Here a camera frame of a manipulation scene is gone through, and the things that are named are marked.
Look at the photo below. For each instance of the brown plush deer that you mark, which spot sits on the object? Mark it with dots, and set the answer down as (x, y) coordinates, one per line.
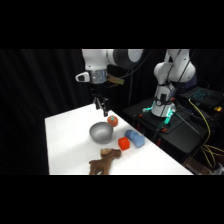
(104, 161)

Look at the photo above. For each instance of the black curtain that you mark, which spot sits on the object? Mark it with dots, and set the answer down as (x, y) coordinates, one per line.
(33, 106)

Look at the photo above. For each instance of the grey metal bowl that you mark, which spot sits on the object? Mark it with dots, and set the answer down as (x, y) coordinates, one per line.
(101, 132)

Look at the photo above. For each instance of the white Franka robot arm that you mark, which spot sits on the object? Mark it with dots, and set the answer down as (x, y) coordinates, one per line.
(173, 70)

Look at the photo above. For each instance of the black robot stand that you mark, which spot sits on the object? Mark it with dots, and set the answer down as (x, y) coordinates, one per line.
(173, 131)

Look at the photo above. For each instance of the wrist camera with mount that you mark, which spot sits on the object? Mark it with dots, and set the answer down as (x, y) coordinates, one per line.
(115, 80)

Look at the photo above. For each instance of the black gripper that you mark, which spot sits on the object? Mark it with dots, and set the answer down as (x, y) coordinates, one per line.
(98, 90)

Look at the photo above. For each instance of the open black laptop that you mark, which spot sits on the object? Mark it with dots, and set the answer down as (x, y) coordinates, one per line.
(200, 95)

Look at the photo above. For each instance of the red cube block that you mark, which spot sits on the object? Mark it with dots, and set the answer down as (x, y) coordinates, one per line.
(123, 143)

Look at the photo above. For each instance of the orange plush tomato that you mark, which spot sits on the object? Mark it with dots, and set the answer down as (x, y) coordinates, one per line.
(112, 120)

